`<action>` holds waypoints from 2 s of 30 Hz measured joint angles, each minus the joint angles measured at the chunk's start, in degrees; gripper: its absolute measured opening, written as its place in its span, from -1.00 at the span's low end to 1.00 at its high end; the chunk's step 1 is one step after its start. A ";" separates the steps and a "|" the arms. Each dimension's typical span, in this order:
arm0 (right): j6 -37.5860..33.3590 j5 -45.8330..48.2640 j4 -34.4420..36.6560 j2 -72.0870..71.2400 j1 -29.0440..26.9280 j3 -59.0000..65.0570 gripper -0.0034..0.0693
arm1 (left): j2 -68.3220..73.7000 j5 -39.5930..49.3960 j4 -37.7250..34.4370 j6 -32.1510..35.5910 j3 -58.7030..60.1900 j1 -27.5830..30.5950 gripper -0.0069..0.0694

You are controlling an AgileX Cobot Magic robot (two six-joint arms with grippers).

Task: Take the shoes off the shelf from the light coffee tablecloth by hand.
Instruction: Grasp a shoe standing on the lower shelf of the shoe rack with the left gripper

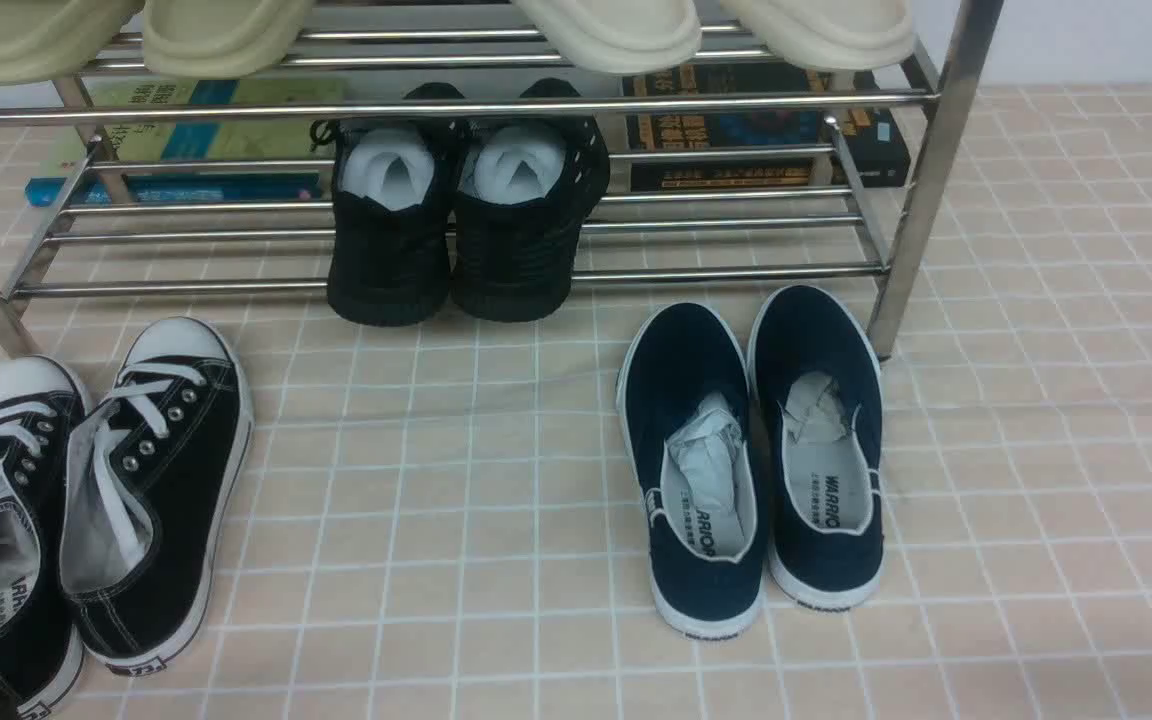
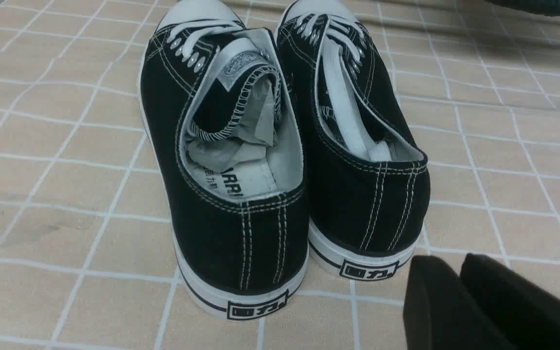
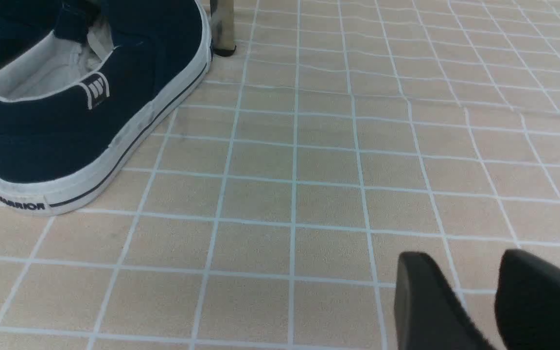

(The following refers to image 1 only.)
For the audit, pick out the black and orange book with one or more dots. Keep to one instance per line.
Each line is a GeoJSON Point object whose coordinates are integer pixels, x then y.
{"type": "Point", "coordinates": [879, 150]}

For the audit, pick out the green and teal book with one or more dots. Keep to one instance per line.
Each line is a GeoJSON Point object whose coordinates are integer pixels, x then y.
{"type": "Point", "coordinates": [229, 141]}

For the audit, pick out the black knit sneaker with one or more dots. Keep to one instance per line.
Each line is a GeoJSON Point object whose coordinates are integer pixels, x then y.
{"type": "Point", "coordinates": [392, 193]}
{"type": "Point", "coordinates": [526, 189]}

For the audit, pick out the black canvas sneaker white toe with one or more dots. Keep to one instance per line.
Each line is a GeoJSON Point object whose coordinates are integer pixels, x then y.
{"type": "Point", "coordinates": [148, 479]}

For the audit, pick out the navy slip-on shoe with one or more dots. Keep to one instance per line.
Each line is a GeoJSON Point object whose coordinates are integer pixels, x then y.
{"type": "Point", "coordinates": [817, 383]}
{"type": "Point", "coordinates": [685, 412]}

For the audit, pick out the cream slipper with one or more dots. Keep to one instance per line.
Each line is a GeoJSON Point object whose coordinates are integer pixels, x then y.
{"type": "Point", "coordinates": [622, 38]}
{"type": "Point", "coordinates": [830, 35]}

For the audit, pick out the stainless steel shoe rack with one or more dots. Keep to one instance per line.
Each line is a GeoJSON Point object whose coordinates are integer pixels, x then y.
{"type": "Point", "coordinates": [96, 208]}

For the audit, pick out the navy slip-on shoe left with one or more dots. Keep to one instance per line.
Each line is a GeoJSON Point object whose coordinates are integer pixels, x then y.
{"type": "Point", "coordinates": [685, 412]}

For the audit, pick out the pale green slipper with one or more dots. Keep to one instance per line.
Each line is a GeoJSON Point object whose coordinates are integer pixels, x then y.
{"type": "Point", "coordinates": [41, 40]}
{"type": "Point", "coordinates": [219, 39]}

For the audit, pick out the cream slipper far right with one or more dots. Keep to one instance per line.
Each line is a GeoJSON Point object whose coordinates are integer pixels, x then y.
{"type": "Point", "coordinates": [830, 35]}

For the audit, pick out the black canvas sneaker far left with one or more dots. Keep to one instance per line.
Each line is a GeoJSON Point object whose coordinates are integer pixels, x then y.
{"type": "Point", "coordinates": [41, 654]}

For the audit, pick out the navy slip-on shoe right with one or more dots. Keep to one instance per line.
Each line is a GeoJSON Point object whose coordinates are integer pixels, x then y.
{"type": "Point", "coordinates": [817, 383]}

